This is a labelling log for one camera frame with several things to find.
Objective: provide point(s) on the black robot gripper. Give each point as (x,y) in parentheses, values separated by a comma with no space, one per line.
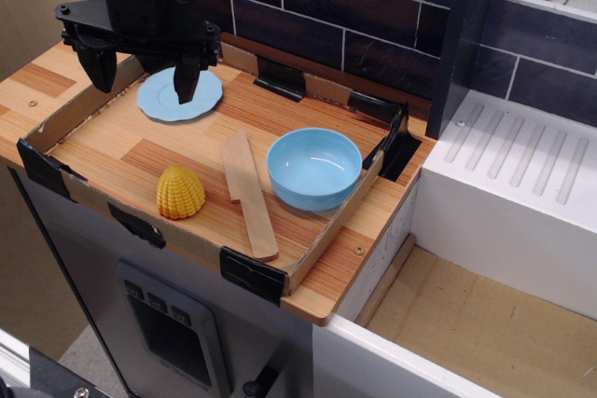
(170,30)

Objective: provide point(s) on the light blue plastic bowl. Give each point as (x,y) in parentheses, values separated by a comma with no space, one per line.
(314,169)

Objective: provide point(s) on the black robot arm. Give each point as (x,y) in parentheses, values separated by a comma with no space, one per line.
(163,30)

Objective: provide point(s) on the light blue scalloped plate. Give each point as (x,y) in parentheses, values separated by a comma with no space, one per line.
(158,99)

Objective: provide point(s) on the yellow toy corn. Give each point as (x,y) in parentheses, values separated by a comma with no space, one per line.
(180,193)

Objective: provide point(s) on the taped cardboard tray border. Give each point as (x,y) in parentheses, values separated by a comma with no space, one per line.
(111,155)

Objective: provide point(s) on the wooden toy knife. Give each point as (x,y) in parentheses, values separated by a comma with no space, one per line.
(244,188)

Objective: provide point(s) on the grey toy oven front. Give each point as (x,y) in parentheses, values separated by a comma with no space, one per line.
(169,326)

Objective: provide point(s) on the white toy sink basin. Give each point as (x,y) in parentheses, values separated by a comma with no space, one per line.
(484,285)

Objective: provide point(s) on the dark grey vertical post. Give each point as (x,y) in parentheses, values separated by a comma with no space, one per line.
(458,61)

